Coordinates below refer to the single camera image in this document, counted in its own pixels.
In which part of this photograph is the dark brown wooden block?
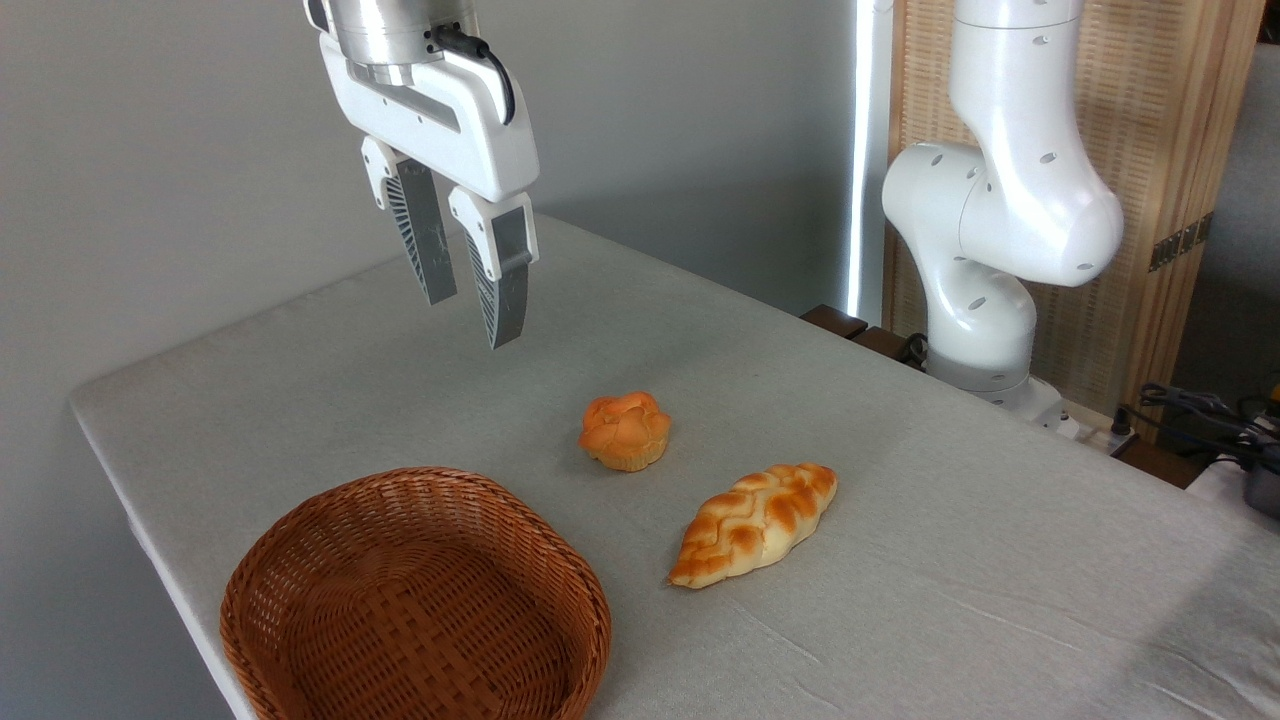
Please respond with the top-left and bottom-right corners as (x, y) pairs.
(800, 304), (926, 371)

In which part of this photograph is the dark metal screen hinge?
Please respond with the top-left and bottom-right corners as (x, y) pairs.
(1148, 212), (1214, 273)

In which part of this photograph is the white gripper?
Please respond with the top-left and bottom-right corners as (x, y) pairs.
(318, 30), (542, 350)

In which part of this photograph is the black cable bundle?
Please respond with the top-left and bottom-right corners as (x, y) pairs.
(1110, 383), (1280, 471)

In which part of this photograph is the grey tablecloth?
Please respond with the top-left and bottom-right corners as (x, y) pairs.
(68, 213), (1280, 720)

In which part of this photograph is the orange muffin bread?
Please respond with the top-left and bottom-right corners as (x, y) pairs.
(579, 391), (673, 473)

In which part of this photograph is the white vertical light strip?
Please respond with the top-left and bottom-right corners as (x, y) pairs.
(845, 0), (894, 326)

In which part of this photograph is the braided golden bread loaf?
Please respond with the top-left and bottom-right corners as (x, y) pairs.
(667, 462), (839, 590)

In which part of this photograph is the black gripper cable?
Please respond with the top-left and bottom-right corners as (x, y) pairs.
(430, 25), (518, 127)

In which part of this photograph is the brown woven wicker basket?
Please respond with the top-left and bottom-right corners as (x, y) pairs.
(219, 467), (613, 720)

